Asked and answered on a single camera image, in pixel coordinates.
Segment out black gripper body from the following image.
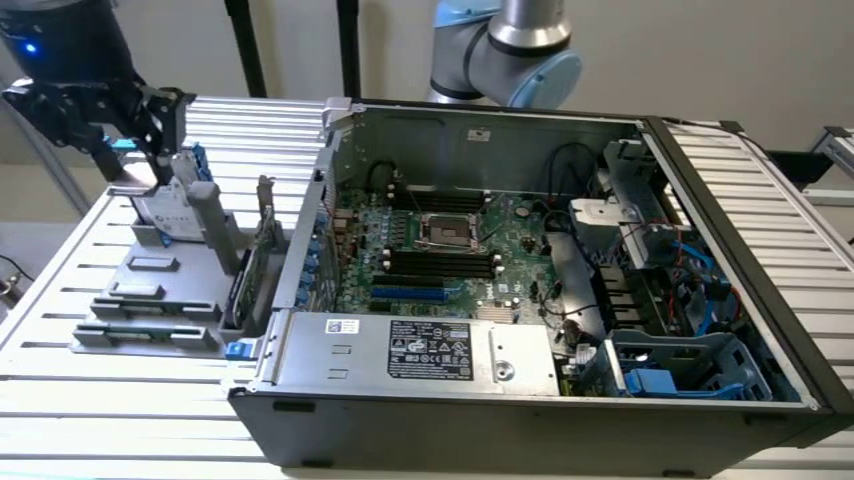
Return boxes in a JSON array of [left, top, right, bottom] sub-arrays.
[[0, 0, 146, 92]]

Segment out CPU socket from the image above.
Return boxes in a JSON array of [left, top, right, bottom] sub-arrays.
[[417, 212, 487, 251]]

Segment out black expansion slot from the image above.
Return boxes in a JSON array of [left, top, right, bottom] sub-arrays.
[[371, 274, 446, 290]]

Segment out blue expansion slot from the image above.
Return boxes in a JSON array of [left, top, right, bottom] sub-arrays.
[[371, 286, 450, 304]]

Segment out black pole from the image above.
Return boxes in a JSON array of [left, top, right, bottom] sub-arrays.
[[334, 0, 363, 99], [222, 0, 270, 99]]

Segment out green graphics card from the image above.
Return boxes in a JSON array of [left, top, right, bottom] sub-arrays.
[[223, 174, 290, 332]]

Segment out grey parts rack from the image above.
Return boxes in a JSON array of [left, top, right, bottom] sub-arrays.
[[68, 180, 290, 359]]

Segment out silver power supply unit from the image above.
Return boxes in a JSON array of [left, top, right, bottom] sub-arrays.
[[249, 311, 563, 399]]

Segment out green motherboard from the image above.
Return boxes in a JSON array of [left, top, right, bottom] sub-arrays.
[[326, 192, 602, 361]]

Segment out silver chipset heatsink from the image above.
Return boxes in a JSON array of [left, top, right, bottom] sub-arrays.
[[474, 305, 521, 325]]

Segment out grey fan shroud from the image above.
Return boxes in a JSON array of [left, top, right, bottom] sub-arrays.
[[566, 196, 644, 247]]

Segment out grey metal drive cage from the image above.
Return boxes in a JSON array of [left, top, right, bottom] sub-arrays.
[[596, 138, 697, 274]]

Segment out open black PC case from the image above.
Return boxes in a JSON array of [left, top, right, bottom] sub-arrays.
[[226, 96, 854, 470]]

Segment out blue plastic disk bay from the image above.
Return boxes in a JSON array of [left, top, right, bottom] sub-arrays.
[[585, 328, 781, 402]]

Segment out short black wire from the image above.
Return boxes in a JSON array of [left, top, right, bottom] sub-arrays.
[[363, 159, 397, 192]]

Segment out black looped wire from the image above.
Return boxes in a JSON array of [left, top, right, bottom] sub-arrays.
[[542, 141, 604, 202]]

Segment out black table wire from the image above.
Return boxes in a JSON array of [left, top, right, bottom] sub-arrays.
[[662, 116, 780, 169]]

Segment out blue wire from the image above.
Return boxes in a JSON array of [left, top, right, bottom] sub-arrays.
[[672, 238, 744, 337]]

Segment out aluminium frame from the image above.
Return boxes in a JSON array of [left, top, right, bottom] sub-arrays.
[[798, 125, 854, 207]]

